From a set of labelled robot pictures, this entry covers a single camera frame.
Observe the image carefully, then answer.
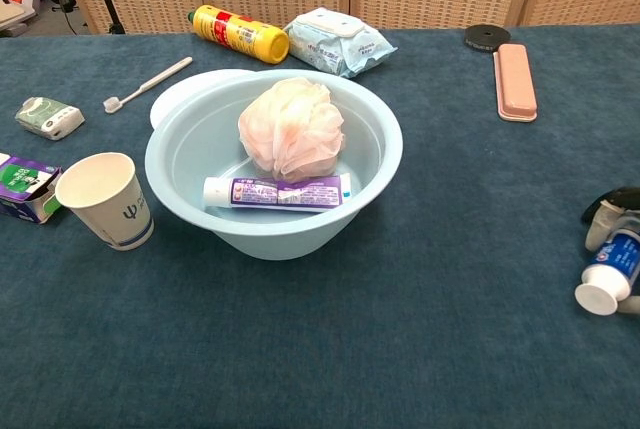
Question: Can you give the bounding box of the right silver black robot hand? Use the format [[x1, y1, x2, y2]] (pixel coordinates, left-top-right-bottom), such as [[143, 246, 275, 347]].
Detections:
[[580, 187, 640, 315]]

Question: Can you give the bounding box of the blue toothpaste tube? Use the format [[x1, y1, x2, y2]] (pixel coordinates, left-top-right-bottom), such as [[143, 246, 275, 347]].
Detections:
[[574, 229, 640, 317]]

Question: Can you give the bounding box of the pink bath pouf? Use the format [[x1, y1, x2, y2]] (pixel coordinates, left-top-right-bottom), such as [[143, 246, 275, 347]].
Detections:
[[237, 77, 346, 184]]

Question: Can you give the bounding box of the white paper cup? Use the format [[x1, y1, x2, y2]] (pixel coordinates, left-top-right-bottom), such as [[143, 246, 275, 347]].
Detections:
[[54, 151, 155, 252]]

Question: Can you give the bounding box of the purple toothpaste tube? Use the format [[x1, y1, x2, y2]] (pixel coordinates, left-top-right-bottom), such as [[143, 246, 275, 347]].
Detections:
[[202, 172, 354, 214]]

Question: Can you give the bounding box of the light blue plastic basin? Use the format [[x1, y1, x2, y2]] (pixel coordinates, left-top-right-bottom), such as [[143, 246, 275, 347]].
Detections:
[[144, 68, 405, 262]]

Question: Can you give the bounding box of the purple green box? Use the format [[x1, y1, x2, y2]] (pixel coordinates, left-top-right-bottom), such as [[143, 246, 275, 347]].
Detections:
[[0, 152, 64, 226]]

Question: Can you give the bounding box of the pink toothbrush case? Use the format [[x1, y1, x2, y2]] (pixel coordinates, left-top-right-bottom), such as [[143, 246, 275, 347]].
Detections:
[[492, 43, 539, 123]]

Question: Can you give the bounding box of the black round disc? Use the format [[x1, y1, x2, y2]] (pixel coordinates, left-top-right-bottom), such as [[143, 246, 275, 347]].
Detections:
[[463, 23, 512, 55]]

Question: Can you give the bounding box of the dark blue table cloth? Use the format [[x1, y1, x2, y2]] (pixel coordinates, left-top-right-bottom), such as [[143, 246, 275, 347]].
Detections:
[[0, 23, 640, 429]]

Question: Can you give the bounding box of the light blue wet wipes pack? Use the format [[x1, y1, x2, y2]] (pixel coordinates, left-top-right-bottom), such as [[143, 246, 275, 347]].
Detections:
[[282, 7, 399, 80]]

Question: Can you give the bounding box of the yellow plastic bottle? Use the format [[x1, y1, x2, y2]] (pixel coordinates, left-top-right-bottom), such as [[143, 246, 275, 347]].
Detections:
[[187, 4, 291, 65]]

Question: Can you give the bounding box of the white toothbrush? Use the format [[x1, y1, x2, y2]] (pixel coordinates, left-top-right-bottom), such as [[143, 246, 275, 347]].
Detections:
[[102, 56, 194, 115]]

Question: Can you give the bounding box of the small green tissue pack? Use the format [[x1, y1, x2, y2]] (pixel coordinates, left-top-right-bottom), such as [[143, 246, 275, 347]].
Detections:
[[14, 96, 86, 142]]

